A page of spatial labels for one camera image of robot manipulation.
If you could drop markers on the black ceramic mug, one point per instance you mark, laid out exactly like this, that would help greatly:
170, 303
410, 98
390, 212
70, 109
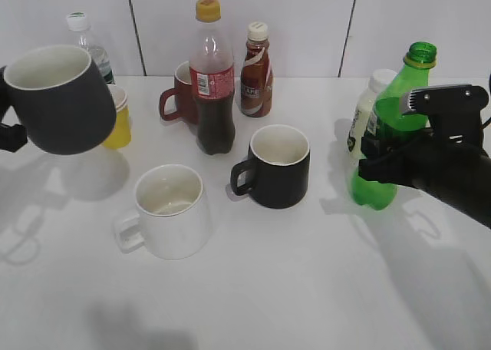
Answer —
275, 173

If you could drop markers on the white ceramic mug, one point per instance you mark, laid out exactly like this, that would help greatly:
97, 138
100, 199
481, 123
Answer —
170, 215

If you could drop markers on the gray ceramic mug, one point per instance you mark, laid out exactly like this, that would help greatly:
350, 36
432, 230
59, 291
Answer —
61, 99

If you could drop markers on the red ceramic mug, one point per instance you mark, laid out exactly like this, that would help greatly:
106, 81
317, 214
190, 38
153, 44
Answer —
185, 106

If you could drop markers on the brown coffee drink bottle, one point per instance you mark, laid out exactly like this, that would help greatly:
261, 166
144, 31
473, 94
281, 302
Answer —
256, 76

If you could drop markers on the yellow paper cup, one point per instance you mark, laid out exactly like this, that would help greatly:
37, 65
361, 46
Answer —
120, 135

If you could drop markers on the cola bottle yellow cap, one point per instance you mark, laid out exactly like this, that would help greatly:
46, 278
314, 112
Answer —
211, 68

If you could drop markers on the green sprite bottle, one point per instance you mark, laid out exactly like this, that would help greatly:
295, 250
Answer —
387, 127

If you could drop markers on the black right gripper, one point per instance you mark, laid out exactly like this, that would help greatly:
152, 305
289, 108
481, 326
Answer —
454, 169

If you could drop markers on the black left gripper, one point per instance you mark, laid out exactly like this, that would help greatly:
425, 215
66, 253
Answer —
13, 137

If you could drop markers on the clear water bottle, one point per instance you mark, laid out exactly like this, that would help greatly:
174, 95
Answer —
79, 24

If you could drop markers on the white paper cup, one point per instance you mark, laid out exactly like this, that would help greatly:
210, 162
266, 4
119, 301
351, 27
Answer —
119, 96

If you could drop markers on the white milk bottle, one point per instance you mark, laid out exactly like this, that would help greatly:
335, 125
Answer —
378, 81

